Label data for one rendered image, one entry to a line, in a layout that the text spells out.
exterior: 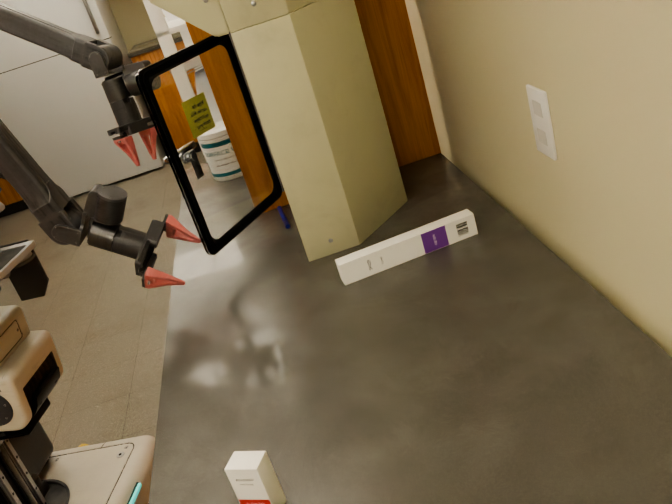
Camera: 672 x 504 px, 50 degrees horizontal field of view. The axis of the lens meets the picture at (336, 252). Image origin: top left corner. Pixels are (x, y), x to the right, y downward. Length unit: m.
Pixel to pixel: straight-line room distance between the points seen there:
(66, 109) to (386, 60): 4.89
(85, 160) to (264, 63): 5.24
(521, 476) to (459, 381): 0.20
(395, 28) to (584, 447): 1.15
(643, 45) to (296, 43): 0.67
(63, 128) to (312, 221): 5.17
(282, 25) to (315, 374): 0.62
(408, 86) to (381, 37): 0.13
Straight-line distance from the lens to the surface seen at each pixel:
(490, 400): 0.99
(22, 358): 1.98
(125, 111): 1.77
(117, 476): 2.33
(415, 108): 1.82
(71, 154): 6.55
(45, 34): 1.85
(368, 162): 1.51
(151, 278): 1.44
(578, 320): 1.10
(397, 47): 1.78
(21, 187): 1.49
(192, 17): 1.35
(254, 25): 1.36
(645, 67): 0.91
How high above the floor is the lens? 1.55
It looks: 24 degrees down
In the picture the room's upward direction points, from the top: 18 degrees counter-clockwise
